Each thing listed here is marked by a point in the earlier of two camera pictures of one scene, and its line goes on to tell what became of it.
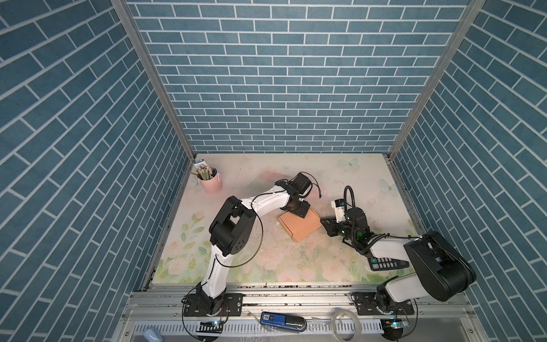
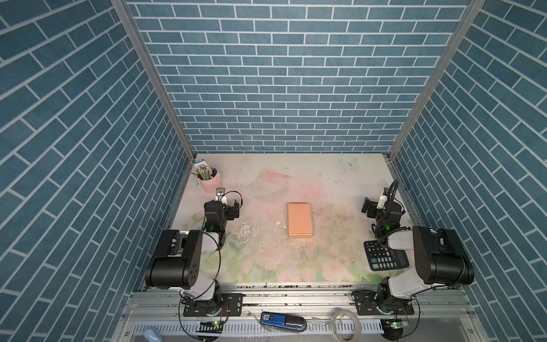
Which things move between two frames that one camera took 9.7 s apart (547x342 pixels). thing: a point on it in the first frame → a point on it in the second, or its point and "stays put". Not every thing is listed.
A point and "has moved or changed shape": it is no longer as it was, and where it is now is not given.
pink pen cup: [214, 185] stays put
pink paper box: [298, 227] has moved or changed shape
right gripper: [332, 224] → [373, 208]
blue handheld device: [290, 322] stays put
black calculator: [377, 263] stays put
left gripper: [303, 210] → [232, 211]
